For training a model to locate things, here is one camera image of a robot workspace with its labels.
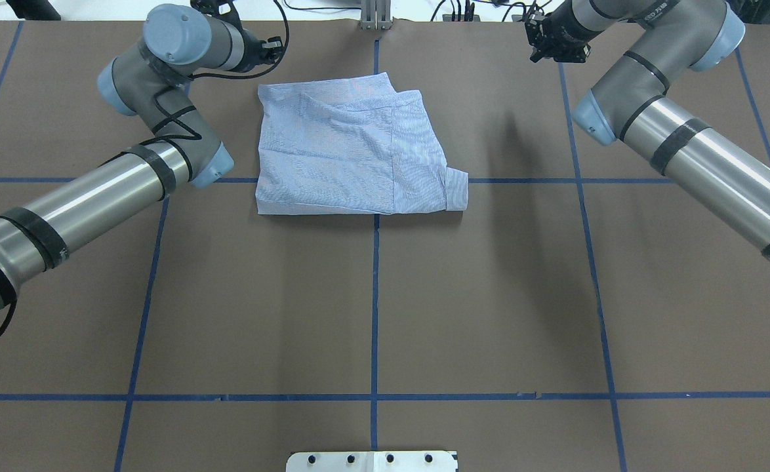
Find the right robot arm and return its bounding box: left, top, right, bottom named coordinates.
left=523, top=1, right=770, bottom=263

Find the light blue striped shirt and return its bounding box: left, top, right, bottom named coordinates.
left=255, top=73, right=469, bottom=216

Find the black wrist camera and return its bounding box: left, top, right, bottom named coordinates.
left=190, top=0, right=241, bottom=26
left=522, top=3, right=551, bottom=29

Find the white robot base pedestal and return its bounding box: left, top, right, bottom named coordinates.
left=285, top=450, right=459, bottom=471

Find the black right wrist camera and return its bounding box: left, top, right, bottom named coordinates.
left=522, top=3, right=551, bottom=29

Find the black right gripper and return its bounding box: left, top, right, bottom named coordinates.
left=529, top=7, right=596, bottom=63

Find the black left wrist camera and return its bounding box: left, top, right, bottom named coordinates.
left=190, top=0, right=241, bottom=26

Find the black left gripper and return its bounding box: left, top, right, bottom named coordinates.
left=241, top=33, right=286, bottom=71

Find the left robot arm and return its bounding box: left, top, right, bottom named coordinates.
left=0, top=1, right=291, bottom=331

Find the aluminium frame post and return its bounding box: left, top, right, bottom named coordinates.
left=360, top=0, right=393, bottom=31

